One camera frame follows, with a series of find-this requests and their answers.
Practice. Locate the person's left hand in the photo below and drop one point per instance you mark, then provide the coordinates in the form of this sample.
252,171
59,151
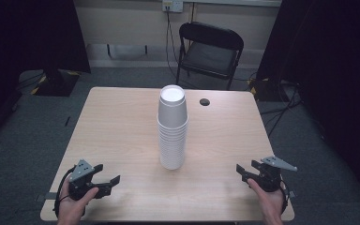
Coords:
72,211

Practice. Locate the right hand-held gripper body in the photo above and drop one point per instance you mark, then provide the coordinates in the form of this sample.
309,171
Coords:
272,178

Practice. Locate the black folding chair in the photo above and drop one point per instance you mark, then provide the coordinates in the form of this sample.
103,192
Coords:
209,56

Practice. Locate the black curtain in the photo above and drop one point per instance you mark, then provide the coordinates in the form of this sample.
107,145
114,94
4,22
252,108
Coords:
331,62
18,37

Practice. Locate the person's right hand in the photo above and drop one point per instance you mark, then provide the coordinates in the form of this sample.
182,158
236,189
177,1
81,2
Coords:
272,206

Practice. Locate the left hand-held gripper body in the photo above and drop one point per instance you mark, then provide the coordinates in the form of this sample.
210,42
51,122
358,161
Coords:
80,173

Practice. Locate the black stand base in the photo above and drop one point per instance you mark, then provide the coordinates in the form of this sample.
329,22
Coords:
56,82

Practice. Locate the grey tape strip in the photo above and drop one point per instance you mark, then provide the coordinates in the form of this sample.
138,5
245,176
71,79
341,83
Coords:
292,194
51,196

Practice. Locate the stack of white cups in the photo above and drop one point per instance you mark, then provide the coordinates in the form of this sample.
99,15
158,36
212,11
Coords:
172,146

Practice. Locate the small black floor marker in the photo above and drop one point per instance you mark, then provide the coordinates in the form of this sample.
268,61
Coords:
67,121

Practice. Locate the white wall socket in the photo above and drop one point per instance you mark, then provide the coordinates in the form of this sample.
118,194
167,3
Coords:
172,5

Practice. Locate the black round table grommet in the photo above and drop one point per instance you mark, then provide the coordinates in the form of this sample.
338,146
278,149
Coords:
204,102

